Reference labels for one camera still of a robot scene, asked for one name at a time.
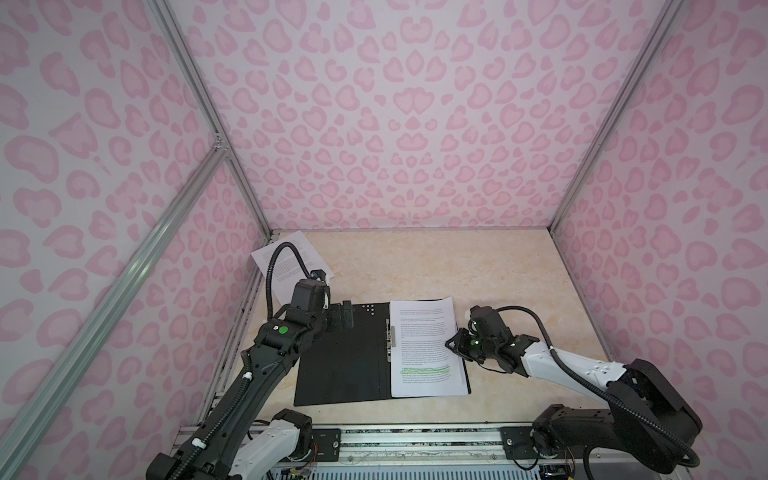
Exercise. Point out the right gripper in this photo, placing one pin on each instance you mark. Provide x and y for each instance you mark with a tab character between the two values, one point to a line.
458	345

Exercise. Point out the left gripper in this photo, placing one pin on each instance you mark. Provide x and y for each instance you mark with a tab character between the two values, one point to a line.
337	321

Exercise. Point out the black and white folder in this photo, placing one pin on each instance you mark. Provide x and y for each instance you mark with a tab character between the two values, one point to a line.
349	366

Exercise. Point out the highlighted paper sheet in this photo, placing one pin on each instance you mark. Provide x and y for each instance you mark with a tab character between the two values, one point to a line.
421	365

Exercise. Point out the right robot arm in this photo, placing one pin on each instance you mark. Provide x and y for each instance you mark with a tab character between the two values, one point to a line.
641	412

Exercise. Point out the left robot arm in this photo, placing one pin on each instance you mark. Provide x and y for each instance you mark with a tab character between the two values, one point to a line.
212	451

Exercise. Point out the left diagonal aluminium bar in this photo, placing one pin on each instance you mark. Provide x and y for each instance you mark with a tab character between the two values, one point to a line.
38	414

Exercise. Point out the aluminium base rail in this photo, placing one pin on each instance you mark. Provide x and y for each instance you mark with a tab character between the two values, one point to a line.
451	451

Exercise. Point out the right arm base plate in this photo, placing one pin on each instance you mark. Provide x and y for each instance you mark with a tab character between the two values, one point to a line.
517	443

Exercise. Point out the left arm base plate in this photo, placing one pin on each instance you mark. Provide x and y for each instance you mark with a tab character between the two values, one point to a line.
324	446

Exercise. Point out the left corner aluminium post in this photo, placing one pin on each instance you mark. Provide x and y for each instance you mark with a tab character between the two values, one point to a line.
168	24

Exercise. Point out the corner aluminium post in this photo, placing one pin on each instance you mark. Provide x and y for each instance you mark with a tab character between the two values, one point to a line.
168	24
670	16

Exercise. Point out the right corner aluminium post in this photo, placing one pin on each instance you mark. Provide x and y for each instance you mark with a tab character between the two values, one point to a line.
670	16

